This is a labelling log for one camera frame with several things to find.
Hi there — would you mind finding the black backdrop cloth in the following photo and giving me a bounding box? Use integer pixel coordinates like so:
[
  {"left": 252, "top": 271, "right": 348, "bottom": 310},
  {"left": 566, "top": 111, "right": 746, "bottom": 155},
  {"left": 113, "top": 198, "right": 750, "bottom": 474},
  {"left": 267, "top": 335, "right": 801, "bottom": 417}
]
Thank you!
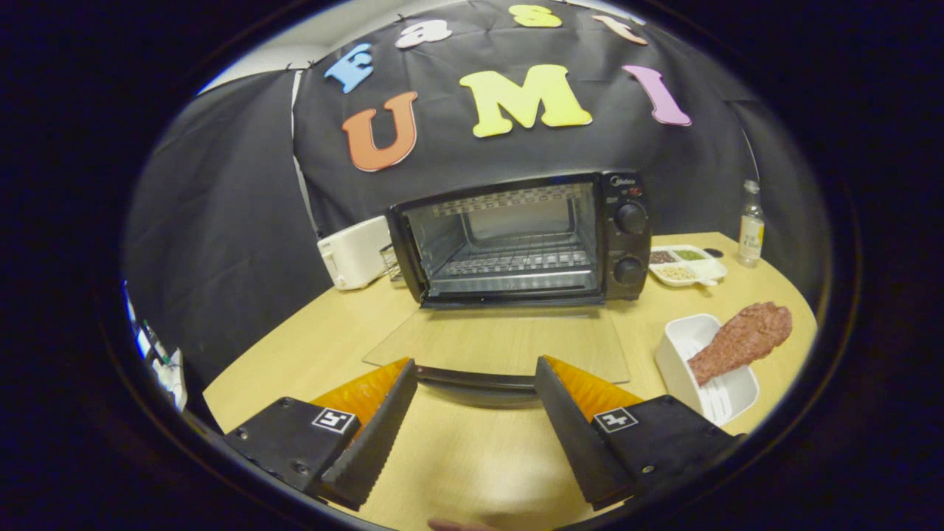
[{"left": 122, "top": 0, "right": 830, "bottom": 384}]

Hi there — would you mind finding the clear glass bottle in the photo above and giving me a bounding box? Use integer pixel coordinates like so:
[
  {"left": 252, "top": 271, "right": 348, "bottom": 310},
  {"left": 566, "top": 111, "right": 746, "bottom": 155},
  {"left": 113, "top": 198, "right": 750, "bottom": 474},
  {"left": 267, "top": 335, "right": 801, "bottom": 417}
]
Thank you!
[{"left": 737, "top": 179, "right": 766, "bottom": 268}]

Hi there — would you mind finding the white bread toaster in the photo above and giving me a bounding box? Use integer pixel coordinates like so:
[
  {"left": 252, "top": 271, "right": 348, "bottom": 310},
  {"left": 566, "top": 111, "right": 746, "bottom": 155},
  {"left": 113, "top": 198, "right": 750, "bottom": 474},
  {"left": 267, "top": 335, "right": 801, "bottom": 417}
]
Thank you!
[{"left": 317, "top": 215, "right": 395, "bottom": 291}]

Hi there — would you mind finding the metal wire rack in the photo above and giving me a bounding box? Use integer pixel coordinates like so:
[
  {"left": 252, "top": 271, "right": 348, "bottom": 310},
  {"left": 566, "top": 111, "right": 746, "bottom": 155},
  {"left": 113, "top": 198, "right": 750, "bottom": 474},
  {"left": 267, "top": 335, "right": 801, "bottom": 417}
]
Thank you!
[{"left": 379, "top": 243, "right": 405, "bottom": 283}]

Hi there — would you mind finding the black toaster oven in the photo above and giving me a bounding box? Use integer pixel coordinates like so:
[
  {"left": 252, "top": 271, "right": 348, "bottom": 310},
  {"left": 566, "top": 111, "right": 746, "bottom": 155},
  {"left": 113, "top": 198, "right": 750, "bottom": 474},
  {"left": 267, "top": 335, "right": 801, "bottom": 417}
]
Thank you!
[{"left": 361, "top": 170, "right": 653, "bottom": 406}]

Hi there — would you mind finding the reddish brown meat piece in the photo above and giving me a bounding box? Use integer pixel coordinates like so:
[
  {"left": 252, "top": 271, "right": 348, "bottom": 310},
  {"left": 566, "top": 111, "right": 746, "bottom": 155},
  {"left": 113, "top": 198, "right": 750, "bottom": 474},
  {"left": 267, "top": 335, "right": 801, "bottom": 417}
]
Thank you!
[{"left": 687, "top": 301, "right": 794, "bottom": 386}]

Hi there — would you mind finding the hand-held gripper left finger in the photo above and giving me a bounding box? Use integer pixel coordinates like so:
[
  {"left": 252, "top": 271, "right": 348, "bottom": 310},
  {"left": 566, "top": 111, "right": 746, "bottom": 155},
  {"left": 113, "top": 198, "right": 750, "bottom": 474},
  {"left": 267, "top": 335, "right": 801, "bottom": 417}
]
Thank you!
[{"left": 221, "top": 358, "right": 420, "bottom": 511}]

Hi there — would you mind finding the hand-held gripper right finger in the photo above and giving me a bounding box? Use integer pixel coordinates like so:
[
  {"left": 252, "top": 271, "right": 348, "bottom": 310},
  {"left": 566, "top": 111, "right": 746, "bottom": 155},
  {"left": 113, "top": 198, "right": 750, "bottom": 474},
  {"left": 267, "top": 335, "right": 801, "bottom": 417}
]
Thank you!
[{"left": 534, "top": 355, "right": 746, "bottom": 512}]

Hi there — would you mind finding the white rectangular tray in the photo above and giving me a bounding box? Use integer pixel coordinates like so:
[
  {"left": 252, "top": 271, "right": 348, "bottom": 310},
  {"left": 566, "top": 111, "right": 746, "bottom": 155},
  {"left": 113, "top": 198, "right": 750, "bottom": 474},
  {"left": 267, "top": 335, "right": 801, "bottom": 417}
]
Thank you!
[{"left": 655, "top": 313, "right": 760, "bottom": 427}]

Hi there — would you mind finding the white divided dish with grains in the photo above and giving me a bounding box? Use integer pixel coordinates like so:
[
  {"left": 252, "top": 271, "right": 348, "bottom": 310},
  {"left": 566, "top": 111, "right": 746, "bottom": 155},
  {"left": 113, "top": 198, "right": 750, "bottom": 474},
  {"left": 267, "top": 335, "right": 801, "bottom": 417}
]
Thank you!
[{"left": 649, "top": 245, "right": 729, "bottom": 288}]

